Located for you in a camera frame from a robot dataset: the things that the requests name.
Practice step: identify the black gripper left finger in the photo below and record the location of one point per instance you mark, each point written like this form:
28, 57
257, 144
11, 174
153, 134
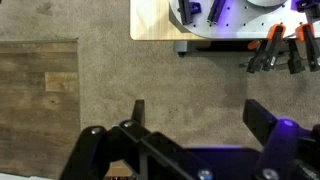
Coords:
90, 150

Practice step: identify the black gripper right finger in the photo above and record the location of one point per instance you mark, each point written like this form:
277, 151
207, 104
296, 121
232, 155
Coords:
281, 146

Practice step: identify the orange black clamp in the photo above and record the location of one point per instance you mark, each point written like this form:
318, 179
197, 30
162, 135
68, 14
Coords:
310, 46
275, 43
256, 60

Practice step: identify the grey metal table leg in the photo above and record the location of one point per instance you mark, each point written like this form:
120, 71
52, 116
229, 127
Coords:
181, 46

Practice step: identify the black mounting bracket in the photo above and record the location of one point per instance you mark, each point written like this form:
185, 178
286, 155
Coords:
216, 11
187, 11
308, 6

